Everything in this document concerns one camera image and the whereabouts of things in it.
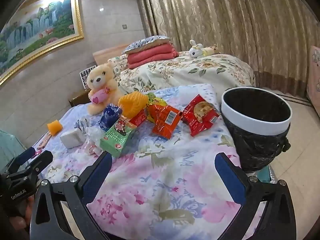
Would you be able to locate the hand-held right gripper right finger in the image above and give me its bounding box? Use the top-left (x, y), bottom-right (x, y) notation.
top-left (214, 152), bottom-right (297, 240)

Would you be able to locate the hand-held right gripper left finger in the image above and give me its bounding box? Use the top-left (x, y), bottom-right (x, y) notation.
top-left (31, 151), bottom-right (113, 240)

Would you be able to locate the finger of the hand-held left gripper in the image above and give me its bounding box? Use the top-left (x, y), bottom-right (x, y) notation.
top-left (4, 147), bottom-right (36, 173)
top-left (24, 150), bottom-right (54, 178)

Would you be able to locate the small pink-red wrapper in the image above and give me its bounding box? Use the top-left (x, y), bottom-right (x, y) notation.
top-left (86, 142), bottom-right (102, 156)

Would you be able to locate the white soft packet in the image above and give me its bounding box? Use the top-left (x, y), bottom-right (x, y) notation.
top-left (60, 129), bottom-right (84, 149)

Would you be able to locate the green milk carton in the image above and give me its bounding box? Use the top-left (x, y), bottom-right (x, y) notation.
top-left (100, 116), bottom-right (137, 158)

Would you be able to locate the clear plastic wrapper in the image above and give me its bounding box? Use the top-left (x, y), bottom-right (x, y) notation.
top-left (84, 127), bottom-right (106, 143)

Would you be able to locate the white bin with black bag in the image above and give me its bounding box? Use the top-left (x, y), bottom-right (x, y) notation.
top-left (220, 87), bottom-right (293, 173)

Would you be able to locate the blue plastic bag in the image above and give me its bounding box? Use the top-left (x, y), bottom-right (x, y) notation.
top-left (98, 104), bottom-right (123, 132)

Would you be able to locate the red cookie packet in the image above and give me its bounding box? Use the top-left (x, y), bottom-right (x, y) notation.
top-left (182, 94), bottom-right (221, 137)

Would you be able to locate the red cardboard box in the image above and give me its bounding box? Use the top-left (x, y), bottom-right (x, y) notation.
top-left (128, 108), bottom-right (148, 128)

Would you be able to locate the large orange foam fruit net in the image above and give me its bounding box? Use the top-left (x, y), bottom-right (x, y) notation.
top-left (118, 92), bottom-right (149, 118)

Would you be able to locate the orange-red snack bag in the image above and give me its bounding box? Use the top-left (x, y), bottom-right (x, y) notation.
top-left (147, 103), bottom-right (182, 140)

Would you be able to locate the yellow-green snack bag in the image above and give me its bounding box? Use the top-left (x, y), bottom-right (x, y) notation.
top-left (150, 97), bottom-right (168, 107)

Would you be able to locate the person's left hand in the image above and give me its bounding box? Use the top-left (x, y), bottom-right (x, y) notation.
top-left (10, 196), bottom-right (35, 234)

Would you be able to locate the teal cloth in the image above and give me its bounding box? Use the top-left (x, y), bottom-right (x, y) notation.
top-left (0, 129), bottom-right (26, 167)

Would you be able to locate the foil-covered stand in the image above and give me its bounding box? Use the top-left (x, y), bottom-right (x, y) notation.
top-left (246, 164), bottom-right (274, 183)

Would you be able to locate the small orange cup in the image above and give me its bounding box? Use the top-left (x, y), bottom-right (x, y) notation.
top-left (47, 120), bottom-right (63, 136)

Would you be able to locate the wooden nightstand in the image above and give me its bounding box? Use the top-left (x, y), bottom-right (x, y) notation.
top-left (68, 90), bottom-right (92, 108)

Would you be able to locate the cream teddy bear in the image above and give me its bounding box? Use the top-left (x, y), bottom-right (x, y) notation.
top-left (86, 63), bottom-right (119, 116)

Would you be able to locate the black and white photo card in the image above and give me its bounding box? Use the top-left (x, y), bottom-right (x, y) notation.
top-left (79, 65), bottom-right (97, 91)

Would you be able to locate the cream floral quilt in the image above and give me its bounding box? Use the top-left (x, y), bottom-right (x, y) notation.
top-left (107, 51), bottom-right (257, 97)

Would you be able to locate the cream floral pillow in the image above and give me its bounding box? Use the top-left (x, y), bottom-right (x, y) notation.
top-left (107, 55), bottom-right (129, 71)

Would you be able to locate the gold-framed waterfall painting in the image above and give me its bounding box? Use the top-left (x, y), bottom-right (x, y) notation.
top-left (0, 0), bottom-right (85, 86)

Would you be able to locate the wooden headboard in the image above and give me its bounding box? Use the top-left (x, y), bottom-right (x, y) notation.
top-left (92, 43), bottom-right (131, 67)

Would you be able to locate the yellow plush toy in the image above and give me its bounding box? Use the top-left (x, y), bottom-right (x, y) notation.
top-left (201, 44), bottom-right (220, 57)

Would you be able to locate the pink heart-print furniture cover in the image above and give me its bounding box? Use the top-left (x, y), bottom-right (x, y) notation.
top-left (306, 45), bottom-right (320, 117)

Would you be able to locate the white rabbit plush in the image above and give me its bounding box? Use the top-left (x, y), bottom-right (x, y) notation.
top-left (188, 39), bottom-right (209, 59)

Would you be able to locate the folded red blanket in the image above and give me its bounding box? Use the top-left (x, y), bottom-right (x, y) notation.
top-left (127, 43), bottom-right (179, 70)

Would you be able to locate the blue dotted pillow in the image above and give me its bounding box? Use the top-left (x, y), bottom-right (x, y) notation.
top-left (122, 35), bottom-right (171, 56)

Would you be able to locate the beige patterned curtain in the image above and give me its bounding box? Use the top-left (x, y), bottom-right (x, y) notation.
top-left (137, 0), bottom-right (320, 98)

